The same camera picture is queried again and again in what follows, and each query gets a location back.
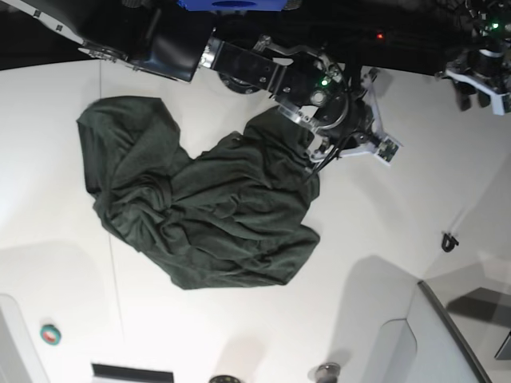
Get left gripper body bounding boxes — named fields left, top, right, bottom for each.
left=437, top=49, right=510, bottom=114

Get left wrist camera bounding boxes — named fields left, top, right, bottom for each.
left=492, top=93, right=510, bottom=116

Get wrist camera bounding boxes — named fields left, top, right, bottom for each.
left=492, top=93, right=510, bottom=116
left=375, top=136, right=402, bottom=165

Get grey round knob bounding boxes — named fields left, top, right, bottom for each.
left=314, top=362, right=341, bottom=383

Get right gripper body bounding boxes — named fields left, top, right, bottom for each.
left=309, top=67, right=386, bottom=162

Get blue mount plate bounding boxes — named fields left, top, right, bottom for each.
left=177, top=0, right=287, bottom=12

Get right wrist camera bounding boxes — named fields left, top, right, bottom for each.
left=375, top=136, right=402, bottom=165

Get black round dial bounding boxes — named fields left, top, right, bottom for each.
left=209, top=375, right=240, bottom=383

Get black clip on table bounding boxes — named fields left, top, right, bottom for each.
left=441, top=231, right=460, bottom=253

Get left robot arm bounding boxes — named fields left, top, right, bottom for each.
left=435, top=1, right=510, bottom=116

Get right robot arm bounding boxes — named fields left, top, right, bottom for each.
left=12, top=1, right=398, bottom=164

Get dark green t-shirt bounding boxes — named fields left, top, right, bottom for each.
left=77, top=96, right=320, bottom=290

